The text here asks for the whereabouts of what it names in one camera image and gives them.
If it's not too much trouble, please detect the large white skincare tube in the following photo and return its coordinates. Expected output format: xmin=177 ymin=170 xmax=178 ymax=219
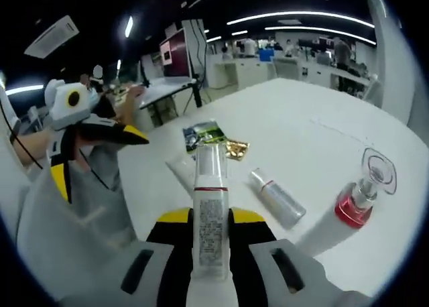
xmin=166 ymin=158 xmax=198 ymax=191

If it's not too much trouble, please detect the white skincare bottle red collar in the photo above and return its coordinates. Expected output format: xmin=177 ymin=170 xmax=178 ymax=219
xmin=294 ymin=147 xmax=399 ymax=255

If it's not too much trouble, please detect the green black skincare sachet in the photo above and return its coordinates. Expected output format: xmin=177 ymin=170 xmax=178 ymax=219
xmin=182 ymin=119 xmax=228 ymax=154

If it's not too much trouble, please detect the person's white shirt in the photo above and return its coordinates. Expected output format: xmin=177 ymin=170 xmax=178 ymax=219
xmin=0 ymin=85 xmax=19 ymax=147

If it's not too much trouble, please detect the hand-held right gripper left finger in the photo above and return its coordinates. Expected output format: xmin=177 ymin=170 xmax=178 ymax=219
xmin=100 ymin=207 xmax=195 ymax=307

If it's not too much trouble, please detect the small white tube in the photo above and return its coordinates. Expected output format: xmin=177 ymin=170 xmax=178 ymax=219
xmin=249 ymin=168 xmax=308 ymax=230

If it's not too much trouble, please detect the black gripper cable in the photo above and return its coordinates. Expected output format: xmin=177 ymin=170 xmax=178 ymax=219
xmin=0 ymin=92 xmax=46 ymax=170

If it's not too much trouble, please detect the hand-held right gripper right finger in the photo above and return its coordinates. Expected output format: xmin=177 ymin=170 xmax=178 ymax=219
xmin=229 ymin=206 xmax=331 ymax=307

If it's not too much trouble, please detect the small white skincare bottle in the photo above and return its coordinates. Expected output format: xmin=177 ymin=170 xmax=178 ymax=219
xmin=192 ymin=142 xmax=233 ymax=281

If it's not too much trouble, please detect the ceiling air conditioner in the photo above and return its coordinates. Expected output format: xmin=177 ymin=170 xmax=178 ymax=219
xmin=23 ymin=14 xmax=80 ymax=58

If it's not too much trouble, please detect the gold skincare sachet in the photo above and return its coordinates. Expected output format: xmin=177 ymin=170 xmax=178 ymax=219
xmin=223 ymin=138 xmax=251 ymax=161

